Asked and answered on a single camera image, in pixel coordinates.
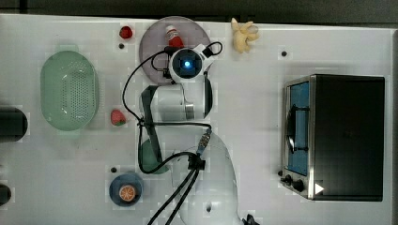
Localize silver black toaster oven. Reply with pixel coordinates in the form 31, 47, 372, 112
278, 74, 385, 202

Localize peeled banana toy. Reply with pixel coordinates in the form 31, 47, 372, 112
231, 18, 259, 53

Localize black frying pan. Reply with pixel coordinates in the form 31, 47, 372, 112
0, 107, 28, 143

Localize red strawberry toy at edge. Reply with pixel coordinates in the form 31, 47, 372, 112
119, 26, 133, 39

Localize blue small bowl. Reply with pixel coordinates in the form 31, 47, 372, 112
109, 172, 144, 207

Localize grey round plate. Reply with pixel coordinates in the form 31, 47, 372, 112
139, 16, 210, 85

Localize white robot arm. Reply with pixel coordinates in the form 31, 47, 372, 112
139, 44, 243, 225

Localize red ketchup bottle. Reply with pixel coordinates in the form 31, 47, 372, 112
165, 25, 185, 48

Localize red strawberry toy near colander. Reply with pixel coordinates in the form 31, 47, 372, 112
111, 109, 127, 127

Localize orange slice toy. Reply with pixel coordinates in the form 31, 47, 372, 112
119, 185, 136, 203

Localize green oval colander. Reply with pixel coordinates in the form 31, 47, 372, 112
40, 45, 100, 131

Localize green metal cup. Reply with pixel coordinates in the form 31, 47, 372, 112
139, 139, 163, 173

